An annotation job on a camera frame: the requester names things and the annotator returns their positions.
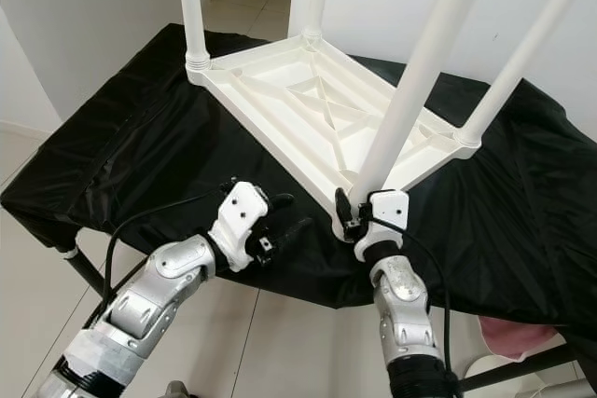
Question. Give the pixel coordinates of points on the white plastic table top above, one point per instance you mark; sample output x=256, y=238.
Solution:
x=289, y=90

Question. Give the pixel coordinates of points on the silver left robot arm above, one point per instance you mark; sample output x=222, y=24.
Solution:
x=149, y=305

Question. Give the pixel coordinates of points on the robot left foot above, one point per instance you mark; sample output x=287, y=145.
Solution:
x=175, y=391

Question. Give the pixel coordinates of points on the black cloth table cover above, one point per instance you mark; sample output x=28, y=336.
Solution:
x=112, y=156

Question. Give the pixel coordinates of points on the white round stand base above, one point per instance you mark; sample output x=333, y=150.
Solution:
x=490, y=370

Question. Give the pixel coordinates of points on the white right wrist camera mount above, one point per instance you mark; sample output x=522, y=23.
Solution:
x=390, y=209

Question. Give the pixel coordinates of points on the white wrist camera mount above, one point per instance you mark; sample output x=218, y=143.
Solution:
x=238, y=213
x=390, y=209

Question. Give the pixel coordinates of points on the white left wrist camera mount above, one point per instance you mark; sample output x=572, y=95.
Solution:
x=238, y=213

